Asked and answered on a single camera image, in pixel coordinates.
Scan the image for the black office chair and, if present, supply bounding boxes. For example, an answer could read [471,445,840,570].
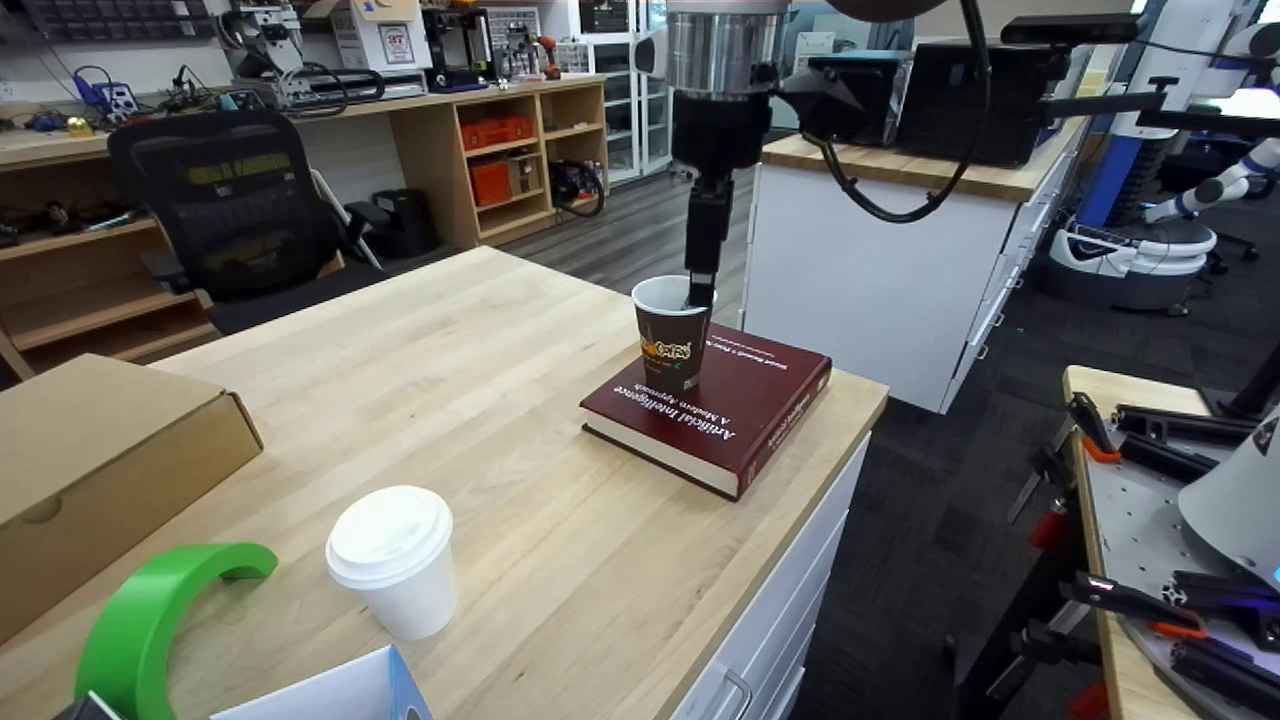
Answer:
[105,106,355,319]

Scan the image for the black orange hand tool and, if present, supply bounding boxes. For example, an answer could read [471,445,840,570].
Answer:
[1064,388,1259,486]

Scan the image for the green tape roll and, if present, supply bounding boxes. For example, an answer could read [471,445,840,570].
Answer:
[73,538,286,720]

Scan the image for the white table drawer cabinet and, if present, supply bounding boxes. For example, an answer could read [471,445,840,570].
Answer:
[668,426,879,720]

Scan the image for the white lidded paper cup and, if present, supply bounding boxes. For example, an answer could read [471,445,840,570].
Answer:
[320,481,463,648]

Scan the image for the black bag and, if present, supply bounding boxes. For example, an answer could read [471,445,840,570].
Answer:
[347,184,446,264]

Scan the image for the brown paper cup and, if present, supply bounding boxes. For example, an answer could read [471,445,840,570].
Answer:
[630,272,718,399]

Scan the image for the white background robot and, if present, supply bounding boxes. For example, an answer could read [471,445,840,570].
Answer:
[1050,125,1280,283]

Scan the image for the wooden desk shelving unit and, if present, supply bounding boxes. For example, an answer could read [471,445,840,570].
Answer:
[0,73,612,381]

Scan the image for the wooden side table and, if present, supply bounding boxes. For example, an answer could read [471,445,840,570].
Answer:
[1062,359,1280,720]

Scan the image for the brown cardboard box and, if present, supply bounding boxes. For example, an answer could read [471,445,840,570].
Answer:
[0,348,268,648]

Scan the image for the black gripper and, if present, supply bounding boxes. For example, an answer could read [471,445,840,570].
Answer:
[668,85,779,310]

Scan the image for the white counter with wooden top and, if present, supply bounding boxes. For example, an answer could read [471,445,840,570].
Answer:
[739,120,1092,420]

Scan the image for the orange storage bins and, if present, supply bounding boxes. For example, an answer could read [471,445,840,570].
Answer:
[457,105,550,212]

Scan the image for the dark red hardcover book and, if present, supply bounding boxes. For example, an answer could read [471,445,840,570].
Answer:
[578,322,837,504]

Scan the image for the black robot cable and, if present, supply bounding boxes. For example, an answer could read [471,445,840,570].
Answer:
[807,0,997,227]

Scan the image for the black box on counter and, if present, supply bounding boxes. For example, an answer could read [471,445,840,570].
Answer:
[896,35,1062,173]

